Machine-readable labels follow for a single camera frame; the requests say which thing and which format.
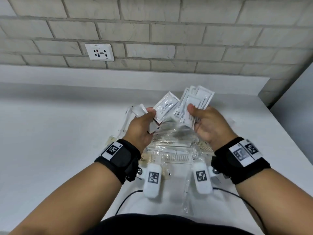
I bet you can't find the person's right hand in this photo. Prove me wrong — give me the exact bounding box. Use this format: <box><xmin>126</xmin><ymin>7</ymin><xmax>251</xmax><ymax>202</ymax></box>
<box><xmin>186</xmin><ymin>103</ymin><xmax>239</xmax><ymax>152</ymax></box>

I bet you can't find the black shirt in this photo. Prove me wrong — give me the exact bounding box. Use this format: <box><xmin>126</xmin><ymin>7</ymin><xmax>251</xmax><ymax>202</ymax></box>
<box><xmin>99</xmin><ymin>213</ymin><xmax>255</xmax><ymax>235</ymax></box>

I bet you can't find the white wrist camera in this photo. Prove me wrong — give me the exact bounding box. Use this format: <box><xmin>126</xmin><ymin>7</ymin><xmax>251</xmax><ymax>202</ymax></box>
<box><xmin>143</xmin><ymin>164</ymin><xmax>162</xmax><ymax>199</ymax></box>
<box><xmin>191</xmin><ymin>162</ymin><xmax>213</xmax><ymax>195</ymax></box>

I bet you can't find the white countertop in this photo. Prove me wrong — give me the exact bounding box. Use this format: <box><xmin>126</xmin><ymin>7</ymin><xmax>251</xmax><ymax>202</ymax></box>
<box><xmin>0</xmin><ymin>65</ymin><xmax>313</xmax><ymax>235</ymax></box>

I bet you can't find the person's left forearm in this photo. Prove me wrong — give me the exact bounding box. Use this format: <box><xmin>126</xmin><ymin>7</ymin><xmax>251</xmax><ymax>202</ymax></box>
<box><xmin>9</xmin><ymin>162</ymin><xmax>123</xmax><ymax>235</ymax></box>

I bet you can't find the person's left hand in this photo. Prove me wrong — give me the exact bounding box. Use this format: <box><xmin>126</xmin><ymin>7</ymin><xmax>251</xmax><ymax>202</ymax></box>
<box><xmin>121</xmin><ymin>107</ymin><xmax>162</xmax><ymax>154</ymax></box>

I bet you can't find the white wall socket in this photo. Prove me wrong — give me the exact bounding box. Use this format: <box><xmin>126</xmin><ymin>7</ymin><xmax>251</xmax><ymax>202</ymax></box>
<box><xmin>84</xmin><ymin>43</ymin><xmax>115</xmax><ymax>62</ymax></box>

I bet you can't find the person's right forearm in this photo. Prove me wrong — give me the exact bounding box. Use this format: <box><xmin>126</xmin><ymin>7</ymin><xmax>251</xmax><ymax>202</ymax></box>
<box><xmin>235</xmin><ymin>166</ymin><xmax>313</xmax><ymax>235</ymax></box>

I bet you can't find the black marker wristband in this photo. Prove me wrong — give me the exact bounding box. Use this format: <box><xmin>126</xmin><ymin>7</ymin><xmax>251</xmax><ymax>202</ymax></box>
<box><xmin>94</xmin><ymin>139</ymin><xmax>141</xmax><ymax>185</ymax></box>
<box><xmin>211</xmin><ymin>137</ymin><xmax>271</xmax><ymax>185</ymax></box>

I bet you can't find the pile of clear-wrapped toiletries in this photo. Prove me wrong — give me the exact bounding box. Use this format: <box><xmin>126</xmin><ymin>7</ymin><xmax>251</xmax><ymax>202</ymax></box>
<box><xmin>118</xmin><ymin>105</ymin><xmax>235</xmax><ymax>214</ymax></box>

